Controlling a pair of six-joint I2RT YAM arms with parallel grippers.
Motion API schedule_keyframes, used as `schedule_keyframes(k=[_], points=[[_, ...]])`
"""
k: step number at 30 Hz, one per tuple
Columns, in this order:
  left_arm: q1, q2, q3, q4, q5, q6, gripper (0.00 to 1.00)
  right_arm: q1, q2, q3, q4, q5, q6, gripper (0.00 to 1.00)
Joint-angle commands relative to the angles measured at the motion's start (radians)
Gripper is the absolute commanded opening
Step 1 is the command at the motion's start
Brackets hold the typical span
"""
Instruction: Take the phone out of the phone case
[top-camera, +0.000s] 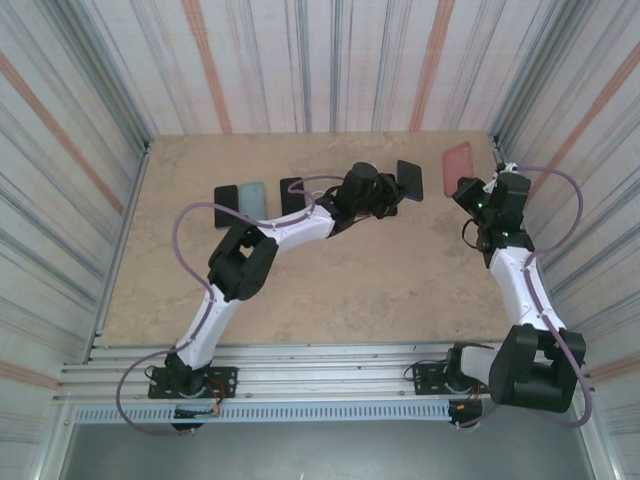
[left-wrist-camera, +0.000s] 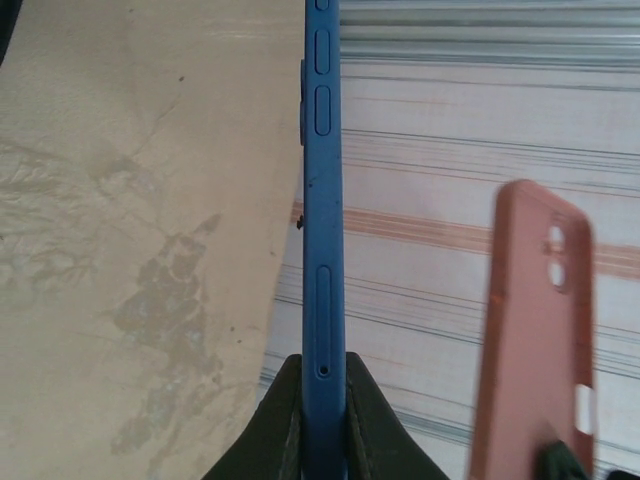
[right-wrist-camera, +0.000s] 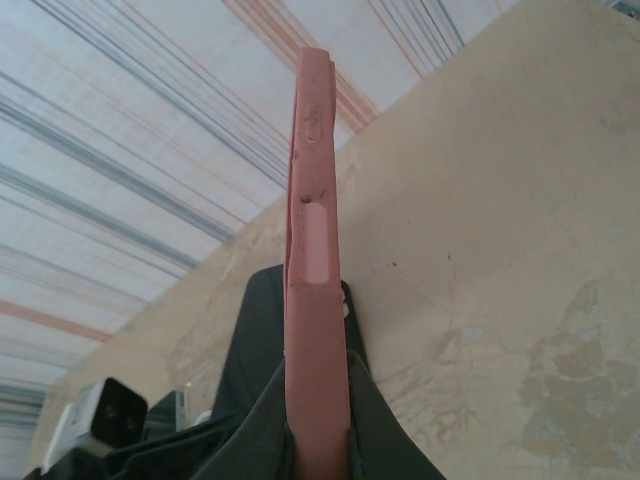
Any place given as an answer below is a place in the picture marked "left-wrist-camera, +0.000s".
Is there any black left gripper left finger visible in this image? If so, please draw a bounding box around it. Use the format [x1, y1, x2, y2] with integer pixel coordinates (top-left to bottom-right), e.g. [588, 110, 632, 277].
[199, 352, 306, 480]

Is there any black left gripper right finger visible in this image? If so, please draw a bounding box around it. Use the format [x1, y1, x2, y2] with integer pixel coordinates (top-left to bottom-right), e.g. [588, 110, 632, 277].
[343, 351, 472, 480]

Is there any pink phone case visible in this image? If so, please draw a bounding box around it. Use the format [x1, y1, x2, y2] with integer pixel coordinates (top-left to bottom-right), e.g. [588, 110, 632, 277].
[467, 178, 597, 480]

